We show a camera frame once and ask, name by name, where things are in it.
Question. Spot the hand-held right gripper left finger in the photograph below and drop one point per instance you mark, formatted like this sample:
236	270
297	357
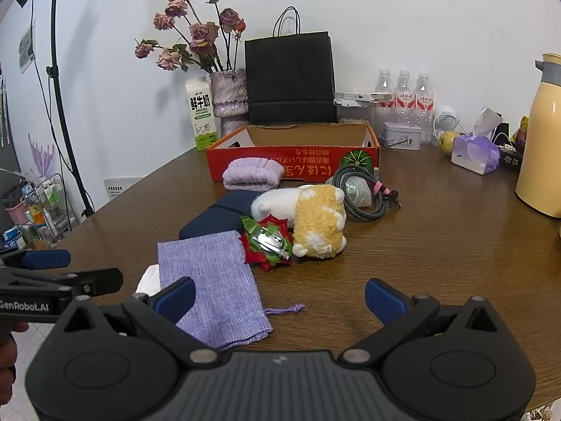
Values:
175	300

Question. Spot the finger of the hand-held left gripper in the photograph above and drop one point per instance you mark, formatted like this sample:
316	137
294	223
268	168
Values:
101	281
44	259

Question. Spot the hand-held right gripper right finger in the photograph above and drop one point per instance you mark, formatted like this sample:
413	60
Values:
385	300

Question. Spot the navy blue zip case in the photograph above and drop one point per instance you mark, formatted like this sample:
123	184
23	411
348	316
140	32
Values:
219	217

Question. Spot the white yellow plush toy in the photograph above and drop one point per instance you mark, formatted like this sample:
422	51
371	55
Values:
317	219

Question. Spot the clear plastic bag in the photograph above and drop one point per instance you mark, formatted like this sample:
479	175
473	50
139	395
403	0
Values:
359	190

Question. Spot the purple towel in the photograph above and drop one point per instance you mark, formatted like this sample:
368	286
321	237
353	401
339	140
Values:
252	173

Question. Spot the red cardboard box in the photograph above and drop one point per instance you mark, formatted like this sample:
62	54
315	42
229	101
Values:
315	158

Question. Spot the person's left hand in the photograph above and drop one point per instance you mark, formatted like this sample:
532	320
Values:
6	351

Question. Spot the white tissue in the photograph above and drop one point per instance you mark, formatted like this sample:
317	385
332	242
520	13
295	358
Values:
149	278

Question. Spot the white printed board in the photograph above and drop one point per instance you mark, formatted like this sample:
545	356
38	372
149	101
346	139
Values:
118	188

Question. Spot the purple artificial plant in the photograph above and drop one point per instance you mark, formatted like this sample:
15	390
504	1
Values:
41	158

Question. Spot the red green ribbon bow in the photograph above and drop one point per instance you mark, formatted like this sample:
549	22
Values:
252	228

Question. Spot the silver metal clip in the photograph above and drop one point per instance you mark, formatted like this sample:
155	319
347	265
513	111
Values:
271	243

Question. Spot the grey tin box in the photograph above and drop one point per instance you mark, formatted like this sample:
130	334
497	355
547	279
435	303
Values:
401	136

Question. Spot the yellow green fruit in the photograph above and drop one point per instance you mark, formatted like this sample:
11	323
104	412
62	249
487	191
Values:
448	142

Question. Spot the purple tissue pack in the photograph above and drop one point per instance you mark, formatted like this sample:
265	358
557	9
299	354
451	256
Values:
475	155

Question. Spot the black light stand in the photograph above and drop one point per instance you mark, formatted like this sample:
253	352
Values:
57	74

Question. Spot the clear plastic container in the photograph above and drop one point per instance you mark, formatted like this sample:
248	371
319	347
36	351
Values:
355	116

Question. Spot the white green milk carton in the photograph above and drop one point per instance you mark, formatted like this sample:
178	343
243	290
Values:
200	114

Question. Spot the small black box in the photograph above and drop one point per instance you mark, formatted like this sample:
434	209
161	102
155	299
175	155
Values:
512	158

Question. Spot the white round device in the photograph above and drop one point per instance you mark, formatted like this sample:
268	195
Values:
445	119

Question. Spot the white flat box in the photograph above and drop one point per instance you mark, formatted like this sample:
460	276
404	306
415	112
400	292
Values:
350	96

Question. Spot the clear water bottle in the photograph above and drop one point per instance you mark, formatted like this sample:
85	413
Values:
405	87
385	85
424	92

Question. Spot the fuzzy purple vase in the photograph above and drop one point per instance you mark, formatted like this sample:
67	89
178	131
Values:
228	92

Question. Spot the colourful snack bag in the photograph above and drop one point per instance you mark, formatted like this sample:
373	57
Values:
523	129

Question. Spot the yellow thermos jug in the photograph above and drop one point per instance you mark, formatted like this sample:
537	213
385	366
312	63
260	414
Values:
541	140

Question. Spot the black paper bag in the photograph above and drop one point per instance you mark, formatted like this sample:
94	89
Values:
289	74

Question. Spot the dried rose bouquet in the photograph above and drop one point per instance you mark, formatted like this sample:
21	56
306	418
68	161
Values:
204	33

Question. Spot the wall poster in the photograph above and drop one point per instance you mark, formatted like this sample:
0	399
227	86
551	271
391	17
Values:
26	52

